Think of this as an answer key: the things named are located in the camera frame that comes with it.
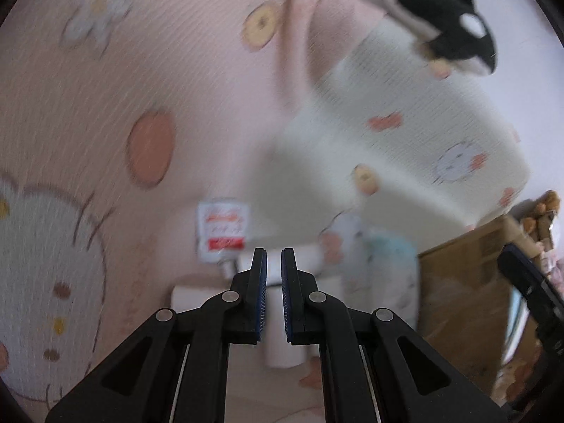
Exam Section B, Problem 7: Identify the white paper roll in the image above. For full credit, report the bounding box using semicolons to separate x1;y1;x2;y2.
220;243;327;288
262;286;312;369
169;286;222;313

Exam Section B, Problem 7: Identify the brown teddy bear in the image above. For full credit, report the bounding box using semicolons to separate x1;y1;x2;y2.
521;190;561;251

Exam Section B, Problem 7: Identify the cardboard box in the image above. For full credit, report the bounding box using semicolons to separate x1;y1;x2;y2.
418;215;540;394

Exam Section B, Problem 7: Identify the light blue refill pouch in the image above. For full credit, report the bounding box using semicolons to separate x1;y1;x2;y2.
346;227;420;329

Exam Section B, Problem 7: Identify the red white sachet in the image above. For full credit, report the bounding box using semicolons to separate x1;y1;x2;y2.
196;199;251;264

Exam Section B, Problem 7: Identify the cream Hello Kitty pillow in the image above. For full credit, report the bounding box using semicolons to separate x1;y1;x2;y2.
251;20;529;250

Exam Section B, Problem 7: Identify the orca plush toy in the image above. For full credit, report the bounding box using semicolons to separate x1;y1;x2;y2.
384;0;497;76

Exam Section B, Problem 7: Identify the pink Hello Kitty blanket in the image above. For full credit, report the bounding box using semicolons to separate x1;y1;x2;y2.
1;0;383;422

